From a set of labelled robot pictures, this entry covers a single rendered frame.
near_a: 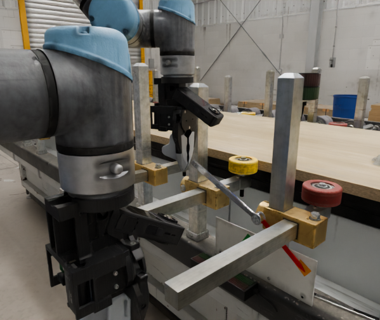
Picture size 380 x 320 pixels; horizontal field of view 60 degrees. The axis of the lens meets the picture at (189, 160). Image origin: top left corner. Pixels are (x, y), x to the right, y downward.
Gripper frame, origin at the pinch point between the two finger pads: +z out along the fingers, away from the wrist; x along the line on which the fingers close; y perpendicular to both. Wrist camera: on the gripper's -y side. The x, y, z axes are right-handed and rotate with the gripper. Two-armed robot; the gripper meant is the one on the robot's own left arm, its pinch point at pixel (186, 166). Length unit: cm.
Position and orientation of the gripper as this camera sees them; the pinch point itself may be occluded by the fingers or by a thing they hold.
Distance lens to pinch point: 75.9
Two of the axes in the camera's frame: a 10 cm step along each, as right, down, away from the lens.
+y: -8.8, -1.2, 4.5
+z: 0.0, 9.6, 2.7
